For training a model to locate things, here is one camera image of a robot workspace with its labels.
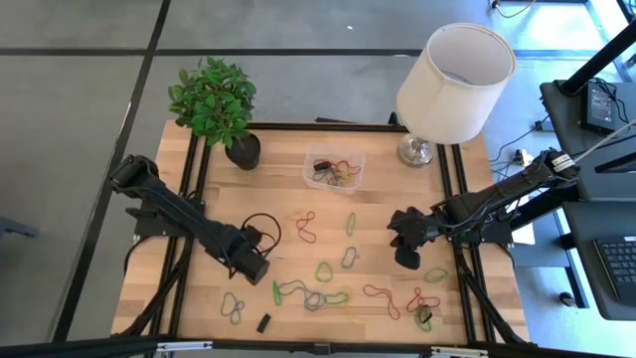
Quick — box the clear plastic bin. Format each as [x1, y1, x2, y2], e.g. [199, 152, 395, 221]
[301, 142, 368, 196]

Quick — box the black floor cable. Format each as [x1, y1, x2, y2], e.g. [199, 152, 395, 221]
[490, 0, 538, 20]

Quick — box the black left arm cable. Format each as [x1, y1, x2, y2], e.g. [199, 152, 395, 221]
[239, 212, 283, 260]

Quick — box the black aluminium table frame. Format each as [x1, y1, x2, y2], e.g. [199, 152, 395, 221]
[0, 116, 636, 358]

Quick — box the yellow rubber band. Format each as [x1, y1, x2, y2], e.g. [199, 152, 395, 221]
[327, 168, 352, 188]

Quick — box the black keyboard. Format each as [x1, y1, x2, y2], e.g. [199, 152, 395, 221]
[593, 237, 636, 307]

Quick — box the red rubber band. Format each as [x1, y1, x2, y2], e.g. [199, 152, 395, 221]
[337, 158, 362, 178]
[296, 211, 318, 245]
[362, 283, 401, 321]
[405, 286, 442, 313]

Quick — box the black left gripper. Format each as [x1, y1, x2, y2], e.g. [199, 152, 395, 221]
[216, 227, 272, 285]

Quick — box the white cable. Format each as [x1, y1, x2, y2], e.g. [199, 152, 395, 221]
[570, 118, 636, 163]

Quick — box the black power adapter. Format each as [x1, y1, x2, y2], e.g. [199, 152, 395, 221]
[580, 81, 621, 136]

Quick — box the green plant black pot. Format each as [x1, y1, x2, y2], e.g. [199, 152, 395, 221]
[167, 56, 262, 172]

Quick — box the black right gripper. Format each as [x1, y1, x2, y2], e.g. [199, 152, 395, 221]
[388, 206, 438, 271]

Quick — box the black stand pole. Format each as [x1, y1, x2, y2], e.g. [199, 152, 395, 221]
[558, 22, 636, 98]

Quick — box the silver frame bracket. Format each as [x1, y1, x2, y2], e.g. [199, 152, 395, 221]
[155, 340, 214, 353]
[430, 346, 490, 358]

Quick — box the black side desk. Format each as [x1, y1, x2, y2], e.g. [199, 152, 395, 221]
[540, 79, 636, 203]
[560, 201, 636, 322]

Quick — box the silver lamp white shade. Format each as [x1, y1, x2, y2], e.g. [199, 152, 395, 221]
[396, 22, 518, 169]

